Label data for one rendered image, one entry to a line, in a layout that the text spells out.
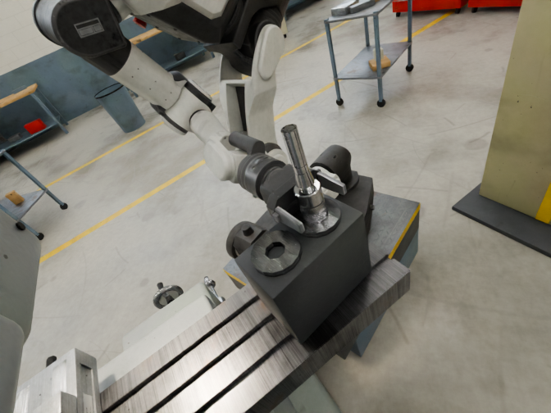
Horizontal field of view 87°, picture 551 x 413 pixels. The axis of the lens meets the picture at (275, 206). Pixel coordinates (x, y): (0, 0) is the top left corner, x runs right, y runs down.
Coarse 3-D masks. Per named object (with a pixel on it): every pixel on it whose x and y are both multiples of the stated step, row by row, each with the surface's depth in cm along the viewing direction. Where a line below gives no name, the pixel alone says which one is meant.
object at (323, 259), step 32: (320, 224) 51; (352, 224) 50; (256, 256) 50; (288, 256) 48; (320, 256) 48; (352, 256) 55; (256, 288) 54; (288, 288) 46; (320, 288) 52; (352, 288) 61; (288, 320) 50; (320, 320) 57
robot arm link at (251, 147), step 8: (232, 136) 64; (240, 136) 63; (248, 136) 62; (232, 144) 65; (240, 144) 62; (248, 144) 60; (256, 144) 59; (264, 144) 60; (232, 152) 62; (240, 152) 63; (248, 152) 60; (256, 152) 60; (264, 152) 61; (240, 160) 62; (248, 160) 58; (240, 168) 59; (240, 176) 59; (240, 184) 61
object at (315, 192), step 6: (294, 186) 49; (318, 186) 47; (294, 192) 48; (300, 192) 48; (306, 192) 47; (312, 192) 47; (318, 192) 47; (300, 198) 47; (306, 198) 47; (312, 198) 47
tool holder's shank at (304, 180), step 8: (288, 128) 41; (296, 128) 40; (288, 136) 40; (296, 136) 41; (288, 144) 42; (296, 144) 41; (288, 152) 43; (296, 152) 42; (296, 160) 43; (304, 160) 44; (296, 168) 44; (304, 168) 44; (296, 176) 46; (304, 176) 45; (312, 176) 47; (296, 184) 47; (304, 184) 46; (312, 184) 46
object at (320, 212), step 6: (318, 198) 48; (324, 198) 50; (300, 204) 49; (306, 204) 48; (312, 204) 48; (318, 204) 48; (324, 204) 50; (300, 210) 51; (306, 210) 49; (312, 210) 49; (318, 210) 49; (324, 210) 50; (306, 216) 50; (312, 216) 50; (318, 216) 50; (324, 216) 51; (312, 222) 51; (318, 222) 51
